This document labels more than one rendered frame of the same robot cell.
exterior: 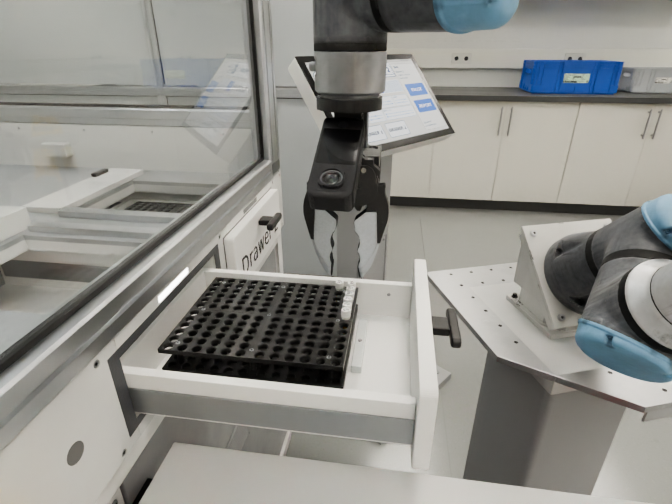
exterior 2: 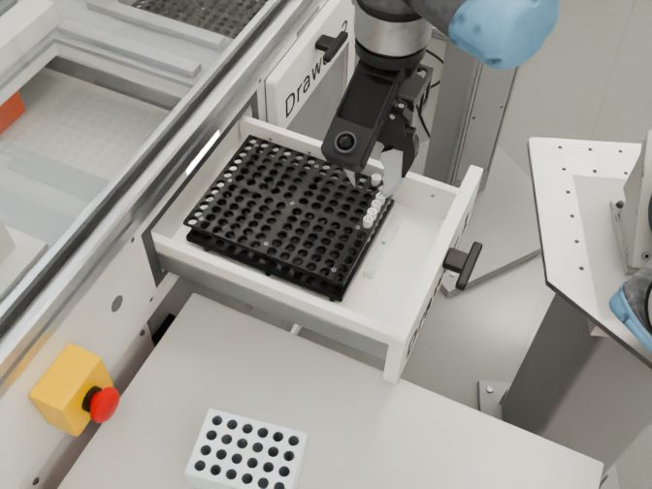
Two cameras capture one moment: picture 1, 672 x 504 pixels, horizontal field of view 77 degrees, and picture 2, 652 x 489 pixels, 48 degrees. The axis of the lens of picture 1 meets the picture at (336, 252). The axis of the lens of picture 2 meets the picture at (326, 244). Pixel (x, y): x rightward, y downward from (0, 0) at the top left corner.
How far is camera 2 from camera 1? 0.42 m
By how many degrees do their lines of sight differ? 29
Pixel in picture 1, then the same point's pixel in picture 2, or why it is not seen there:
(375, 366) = (389, 275)
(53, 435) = (103, 294)
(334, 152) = (358, 107)
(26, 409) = (87, 280)
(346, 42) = (381, 12)
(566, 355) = not seen: hidden behind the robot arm
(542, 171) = not seen: outside the picture
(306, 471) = (302, 349)
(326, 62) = (362, 18)
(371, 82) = (407, 46)
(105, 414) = (138, 275)
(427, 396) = (396, 339)
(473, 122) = not seen: outside the picture
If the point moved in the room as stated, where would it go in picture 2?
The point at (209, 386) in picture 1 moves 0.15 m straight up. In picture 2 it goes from (223, 271) to (211, 189)
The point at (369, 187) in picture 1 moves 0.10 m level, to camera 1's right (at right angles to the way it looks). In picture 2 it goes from (396, 132) to (491, 152)
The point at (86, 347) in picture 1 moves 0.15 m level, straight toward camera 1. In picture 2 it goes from (126, 230) to (152, 339)
